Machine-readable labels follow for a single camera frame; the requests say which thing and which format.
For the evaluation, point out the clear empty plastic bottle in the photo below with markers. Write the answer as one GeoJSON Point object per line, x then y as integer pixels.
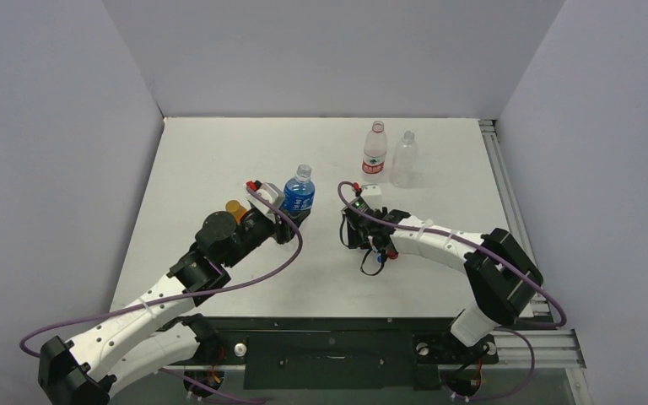
{"type": "Point", "coordinates": [404, 160]}

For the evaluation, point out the red label water bottle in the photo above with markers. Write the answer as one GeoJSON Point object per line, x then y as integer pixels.
{"type": "Point", "coordinates": [374, 152]}

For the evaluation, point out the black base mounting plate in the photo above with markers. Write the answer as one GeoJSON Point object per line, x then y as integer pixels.
{"type": "Point", "coordinates": [323, 354]}

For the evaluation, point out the orange juice bottle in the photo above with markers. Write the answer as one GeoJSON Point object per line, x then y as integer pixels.
{"type": "Point", "coordinates": [236, 209]}

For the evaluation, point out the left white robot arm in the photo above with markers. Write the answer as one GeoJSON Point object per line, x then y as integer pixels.
{"type": "Point", "coordinates": [92, 367]}

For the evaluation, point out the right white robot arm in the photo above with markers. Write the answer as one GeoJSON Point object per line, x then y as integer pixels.
{"type": "Point", "coordinates": [502, 277]}

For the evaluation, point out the aluminium rail frame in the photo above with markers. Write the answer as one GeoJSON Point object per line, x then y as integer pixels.
{"type": "Point", "coordinates": [555, 349]}

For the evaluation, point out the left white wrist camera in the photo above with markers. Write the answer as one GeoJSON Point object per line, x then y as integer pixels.
{"type": "Point", "coordinates": [263, 196]}

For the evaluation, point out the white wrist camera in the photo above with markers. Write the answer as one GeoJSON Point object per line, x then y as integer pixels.
{"type": "Point", "coordinates": [372, 195]}
{"type": "Point", "coordinates": [263, 196]}

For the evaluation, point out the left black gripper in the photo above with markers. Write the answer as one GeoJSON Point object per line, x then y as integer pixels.
{"type": "Point", "coordinates": [281, 229]}

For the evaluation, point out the blue label water bottle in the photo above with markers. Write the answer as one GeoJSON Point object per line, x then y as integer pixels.
{"type": "Point", "coordinates": [299, 191]}

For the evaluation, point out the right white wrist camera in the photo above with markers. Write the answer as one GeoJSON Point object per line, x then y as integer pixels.
{"type": "Point", "coordinates": [372, 195]}

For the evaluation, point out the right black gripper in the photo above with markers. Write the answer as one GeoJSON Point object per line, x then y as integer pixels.
{"type": "Point", "coordinates": [361, 230]}

